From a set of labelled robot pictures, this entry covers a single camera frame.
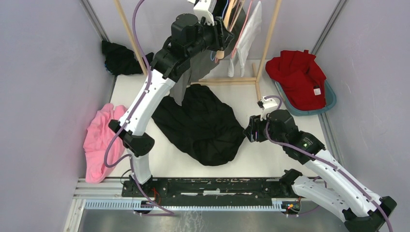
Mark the grey garment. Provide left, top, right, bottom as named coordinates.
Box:
left=170, top=9, right=246, bottom=105

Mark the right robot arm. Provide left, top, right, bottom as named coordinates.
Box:
left=244, top=109, right=397, bottom=232

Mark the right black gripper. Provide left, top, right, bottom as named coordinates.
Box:
left=243, top=112, right=286, bottom=146

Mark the wooden clothes rack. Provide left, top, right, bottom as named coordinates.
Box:
left=114, top=0, right=282, bottom=100

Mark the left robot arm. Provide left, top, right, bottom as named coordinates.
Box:
left=108, top=14, right=234, bottom=197

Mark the black garment corner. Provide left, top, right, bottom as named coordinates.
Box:
left=101, top=40, right=143, bottom=76
left=152, top=84, right=245, bottom=166

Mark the red garment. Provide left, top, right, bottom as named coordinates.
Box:
left=265, top=50, right=326, bottom=111

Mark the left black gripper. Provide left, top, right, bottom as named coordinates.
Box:
left=187, top=14, right=235, bottom=60

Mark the teal laundry basket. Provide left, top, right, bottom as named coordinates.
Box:
left=272, top=80, right=337, bottom=116

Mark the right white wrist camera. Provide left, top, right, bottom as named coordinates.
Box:
left=257, top=95, right=282, bottom=121

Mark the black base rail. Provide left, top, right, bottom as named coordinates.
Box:
left=121, top=177, right=300, bottom=207

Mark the blue wire hanger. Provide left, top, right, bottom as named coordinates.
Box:
left=210, top=0, right=230, bottom=63

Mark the white cable duct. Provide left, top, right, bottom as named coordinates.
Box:
left=84, top=199, right=291, bottom=213

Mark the pink garment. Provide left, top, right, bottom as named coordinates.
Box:
left=83, top=103, right=127, bottom=184

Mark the pink wire hanger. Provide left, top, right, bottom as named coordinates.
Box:
left=231, top=0, right=253, bottom=58

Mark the white skirt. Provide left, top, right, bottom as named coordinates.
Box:
left=228, top=1, right=262, bottom=77

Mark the wooden hanger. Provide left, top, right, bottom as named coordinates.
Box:
left=215, top=0, right=247, bottom=61

